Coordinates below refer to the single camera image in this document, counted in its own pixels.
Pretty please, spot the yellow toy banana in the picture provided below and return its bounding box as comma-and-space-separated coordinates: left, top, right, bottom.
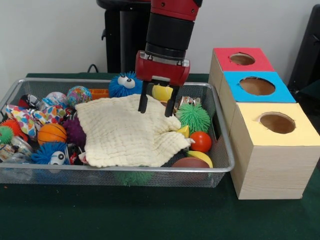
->
186, 149, 214, 169

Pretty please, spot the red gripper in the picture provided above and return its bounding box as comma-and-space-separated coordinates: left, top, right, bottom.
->
134, 50, 192, 118

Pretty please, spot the green spiky puffer ball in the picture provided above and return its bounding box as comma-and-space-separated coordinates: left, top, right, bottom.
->
175, 103, 211, 135

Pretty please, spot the small blue fuzzy eyed ball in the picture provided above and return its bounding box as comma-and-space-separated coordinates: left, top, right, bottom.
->
30, 142, 70, 166

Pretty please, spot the brown toy football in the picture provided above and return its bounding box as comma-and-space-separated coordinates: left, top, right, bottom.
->
171, 156, 210, 169

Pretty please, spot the black panel stand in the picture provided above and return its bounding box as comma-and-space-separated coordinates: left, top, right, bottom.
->
287, 3, 320, 101

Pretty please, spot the dark green table cloth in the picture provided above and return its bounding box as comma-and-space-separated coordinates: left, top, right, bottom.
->
0, 72, 320, 240

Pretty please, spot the globe print ball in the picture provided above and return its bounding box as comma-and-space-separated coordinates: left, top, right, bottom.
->
66, 85, 93, 109

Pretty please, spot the yellow tennis ball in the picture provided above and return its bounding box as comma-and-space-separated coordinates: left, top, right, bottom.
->
151, 84, 176, 103

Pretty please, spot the cream waffle cloth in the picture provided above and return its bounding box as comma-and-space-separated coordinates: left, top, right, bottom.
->
74, 93, 192, 168

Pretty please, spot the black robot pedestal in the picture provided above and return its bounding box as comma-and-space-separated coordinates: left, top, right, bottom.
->
96, 0, 191, 74

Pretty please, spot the large blue fuzzy eyed ball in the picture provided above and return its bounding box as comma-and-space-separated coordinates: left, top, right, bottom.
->
108, 71, 145, 99

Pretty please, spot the orange toy basketball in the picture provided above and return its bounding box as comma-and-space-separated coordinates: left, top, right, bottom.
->
37, 122, 68, 146

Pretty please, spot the metal wire mesh bin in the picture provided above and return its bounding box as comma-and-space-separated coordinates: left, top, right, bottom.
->
0, 77, 236, 189

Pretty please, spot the wooden box with three holes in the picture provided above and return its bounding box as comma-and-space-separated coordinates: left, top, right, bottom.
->
208, 47, 320, 200

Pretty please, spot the red ball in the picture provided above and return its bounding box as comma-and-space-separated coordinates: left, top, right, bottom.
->
189, 131, 213, 154

